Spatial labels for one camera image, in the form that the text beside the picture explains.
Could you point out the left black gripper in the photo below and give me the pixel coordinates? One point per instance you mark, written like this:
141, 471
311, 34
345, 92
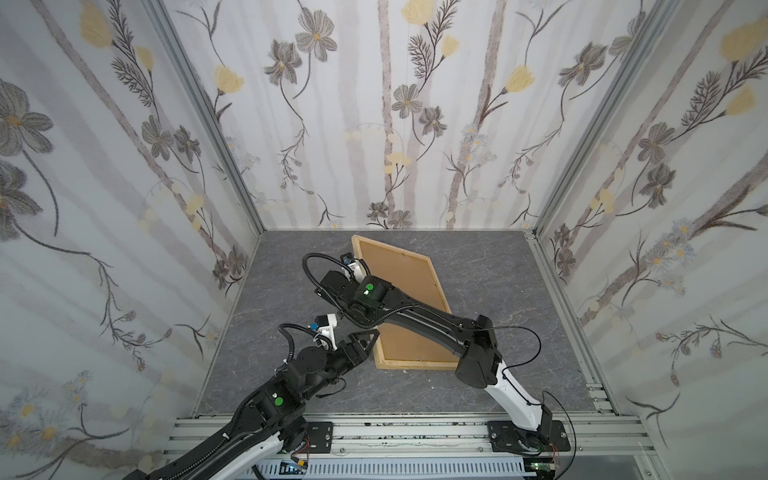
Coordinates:
355, 351

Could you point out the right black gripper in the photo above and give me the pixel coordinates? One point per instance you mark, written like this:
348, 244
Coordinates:
335, 282

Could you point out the brown frame backing board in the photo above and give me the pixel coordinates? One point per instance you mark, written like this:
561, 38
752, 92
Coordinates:
408, 276

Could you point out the wooden picture frame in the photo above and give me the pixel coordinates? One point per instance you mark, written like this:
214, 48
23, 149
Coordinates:
408, 363

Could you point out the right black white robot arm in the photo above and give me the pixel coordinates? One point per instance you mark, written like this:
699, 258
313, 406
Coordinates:
480, 363

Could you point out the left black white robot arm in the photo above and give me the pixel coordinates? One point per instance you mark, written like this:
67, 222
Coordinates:
269, 419

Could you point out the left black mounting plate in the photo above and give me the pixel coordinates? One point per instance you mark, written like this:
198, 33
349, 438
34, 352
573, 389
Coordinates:
317, 438

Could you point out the black mounting plate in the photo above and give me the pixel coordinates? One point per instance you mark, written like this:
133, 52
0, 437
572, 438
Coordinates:
317, 438
506, 437

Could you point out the small green circuit board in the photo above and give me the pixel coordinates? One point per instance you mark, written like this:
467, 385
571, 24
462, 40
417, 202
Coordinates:
288, 467

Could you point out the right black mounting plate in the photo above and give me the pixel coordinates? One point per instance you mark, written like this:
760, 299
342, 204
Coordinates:
506, 437

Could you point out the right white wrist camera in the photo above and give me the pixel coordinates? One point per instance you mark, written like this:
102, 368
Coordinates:
357, 266

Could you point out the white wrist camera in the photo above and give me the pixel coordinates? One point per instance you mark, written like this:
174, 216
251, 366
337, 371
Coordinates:
324, 326
357, 266

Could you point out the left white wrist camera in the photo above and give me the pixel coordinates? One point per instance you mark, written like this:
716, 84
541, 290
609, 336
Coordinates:
324, 326

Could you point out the white slotted cable duct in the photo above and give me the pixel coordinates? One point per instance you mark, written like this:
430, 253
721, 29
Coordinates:
399, 468

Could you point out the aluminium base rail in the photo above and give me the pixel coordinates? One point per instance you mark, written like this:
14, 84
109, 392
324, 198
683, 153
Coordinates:
467, 434

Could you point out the left corner aluminium post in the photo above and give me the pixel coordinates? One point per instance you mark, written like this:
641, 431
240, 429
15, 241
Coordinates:
203, 107

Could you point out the corner aluminium post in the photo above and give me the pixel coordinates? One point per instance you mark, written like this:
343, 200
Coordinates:
637, 54
203, 107

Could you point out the right corner aluminium post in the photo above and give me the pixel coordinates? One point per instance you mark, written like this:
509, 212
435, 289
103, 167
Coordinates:
637, 54

